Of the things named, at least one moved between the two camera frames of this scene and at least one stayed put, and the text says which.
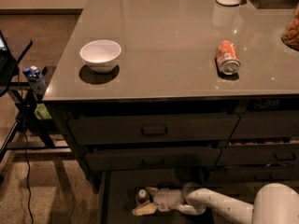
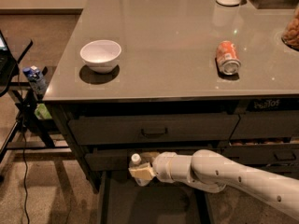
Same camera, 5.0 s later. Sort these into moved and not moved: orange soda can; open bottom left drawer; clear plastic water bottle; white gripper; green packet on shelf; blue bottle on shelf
Moved: white gripper; clear plastic water bottle
Not moved: open bottom left drawer; orange soda can; blue bottle on shelf; green packet on shelf
